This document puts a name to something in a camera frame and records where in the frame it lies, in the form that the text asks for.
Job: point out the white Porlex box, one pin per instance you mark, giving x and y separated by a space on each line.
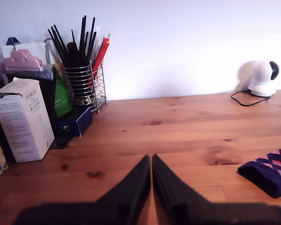
25 126

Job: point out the black chopstick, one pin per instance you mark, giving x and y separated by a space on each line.
83 37
57 47
61 38
90 37

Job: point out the black round kitchen utensil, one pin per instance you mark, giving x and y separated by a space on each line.
72 50

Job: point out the navy blue box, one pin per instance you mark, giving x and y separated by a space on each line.
84 122

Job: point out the red chopstick packet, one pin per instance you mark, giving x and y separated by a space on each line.
100 55

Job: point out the purple pink patterned sock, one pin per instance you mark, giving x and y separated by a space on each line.
267 178

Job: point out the green packet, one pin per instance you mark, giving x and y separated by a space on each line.
62 98

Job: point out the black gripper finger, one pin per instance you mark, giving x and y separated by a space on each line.
133 187
171 187

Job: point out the pink plastic clip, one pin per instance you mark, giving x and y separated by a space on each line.
21 59

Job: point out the black slotted trivet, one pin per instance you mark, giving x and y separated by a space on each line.
59 142

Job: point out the white security camera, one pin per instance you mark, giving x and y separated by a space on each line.
262 72

